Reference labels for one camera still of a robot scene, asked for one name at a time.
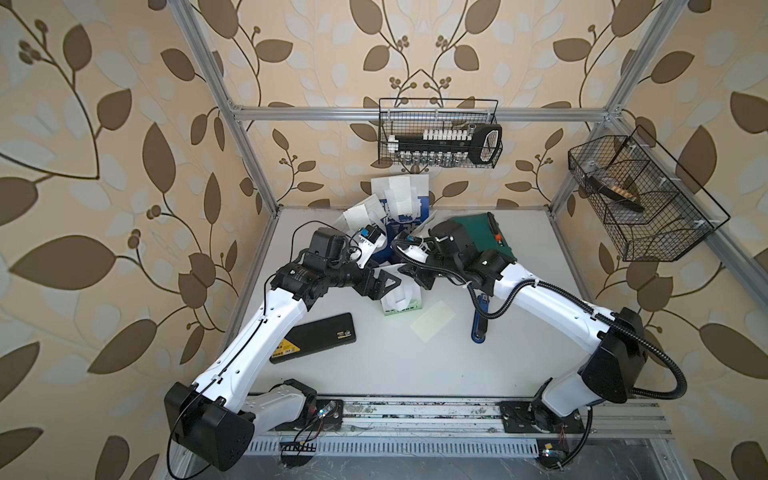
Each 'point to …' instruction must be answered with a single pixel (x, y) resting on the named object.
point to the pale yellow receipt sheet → (433, 321)
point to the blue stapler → (480, 322)
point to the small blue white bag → (400, 229)
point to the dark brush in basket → (627, 199)
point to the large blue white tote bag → (379, 184)
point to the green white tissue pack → (407, 297)
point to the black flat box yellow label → (315, 336)
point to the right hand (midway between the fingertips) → (403, 262)
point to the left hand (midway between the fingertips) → (383, 269)
